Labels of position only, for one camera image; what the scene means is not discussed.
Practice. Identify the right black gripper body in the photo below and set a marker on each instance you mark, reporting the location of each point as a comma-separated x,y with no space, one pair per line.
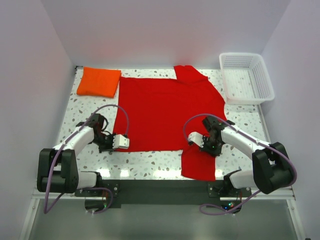
213,147

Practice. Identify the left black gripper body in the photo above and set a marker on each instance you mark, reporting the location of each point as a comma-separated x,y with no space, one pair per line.
105,142

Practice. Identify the red t shirt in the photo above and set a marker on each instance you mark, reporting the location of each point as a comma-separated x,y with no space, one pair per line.
157,112

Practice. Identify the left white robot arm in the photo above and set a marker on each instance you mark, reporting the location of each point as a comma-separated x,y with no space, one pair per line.
59,163

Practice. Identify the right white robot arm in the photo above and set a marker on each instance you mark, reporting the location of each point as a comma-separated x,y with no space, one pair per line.
271,166

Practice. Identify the folded orange t shirt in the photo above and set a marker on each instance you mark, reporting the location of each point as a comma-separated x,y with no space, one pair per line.
98,82

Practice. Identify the white plastic basket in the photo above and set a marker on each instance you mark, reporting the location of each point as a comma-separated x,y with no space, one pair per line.
245,78

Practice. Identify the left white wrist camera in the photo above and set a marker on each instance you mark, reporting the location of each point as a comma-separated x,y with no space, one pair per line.
120,142

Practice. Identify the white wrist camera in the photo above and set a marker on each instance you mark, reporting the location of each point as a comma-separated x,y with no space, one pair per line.
120,142
196,138

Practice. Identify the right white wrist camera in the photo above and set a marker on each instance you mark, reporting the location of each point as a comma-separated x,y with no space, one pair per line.
196,138

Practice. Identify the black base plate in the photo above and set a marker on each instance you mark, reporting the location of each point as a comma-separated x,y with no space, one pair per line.
171,192

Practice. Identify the aluminium rail frame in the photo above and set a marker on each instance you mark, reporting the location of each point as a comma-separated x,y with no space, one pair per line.
87,215

